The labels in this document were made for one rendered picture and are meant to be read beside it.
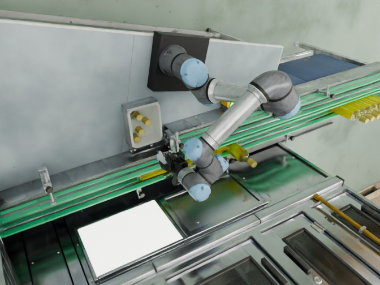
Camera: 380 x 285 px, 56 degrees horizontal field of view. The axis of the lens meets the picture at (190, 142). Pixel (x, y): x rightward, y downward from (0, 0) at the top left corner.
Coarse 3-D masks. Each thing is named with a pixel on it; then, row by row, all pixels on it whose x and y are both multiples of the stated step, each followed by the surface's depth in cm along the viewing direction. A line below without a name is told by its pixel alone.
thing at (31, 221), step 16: (288, 128) 225; (240, 144) 211; (256, 144) 210; (160, 176) 186; (96, 192) 177; (112, 192) 177; (64, 208) 168; (80, 208) 168; (16, 224) 160; (32, 224) 159
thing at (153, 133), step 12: (132, 108) 173; (144, 108) 183; (156, 108) 181; (132, 120) 183; (156, 120) 186; (132, 132) 186; (144, 132) 190; (156, 132) 191; (132, 144) 181; (144, 144) 185
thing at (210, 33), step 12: (0, 12) 182; (12, 12) 185; (24, 12) 190; (84, 24) 205; (96, 24) 209; (108, 24) 212; (120, 24) 216; (132, 24) 220; (216, 36) 253; (228, 36) 248
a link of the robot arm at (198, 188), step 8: (184, 176) 142; (192, 176) 141; (200, 176) 138; (184, 184) 141; (192, 184) 138; (200, 184) 136; (208, 184) 138; (192, 192) 136; (200, 192) 135; (208, 192) 137; (200, 200) 137
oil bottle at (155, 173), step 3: (153, 171) 183; (156, 171) 184; (159, 171) 186; (162, 171) 186; (165, 171) 187; (144, 174) 181; (147, 174) 182; (150, 174) 183; (153, 174) 184; (156, 174) 185; (138, 177) 181; (141, 177) 181; (144, 177) 182; (147, 177) 183; (150, 177) 184; (141, 180) 183
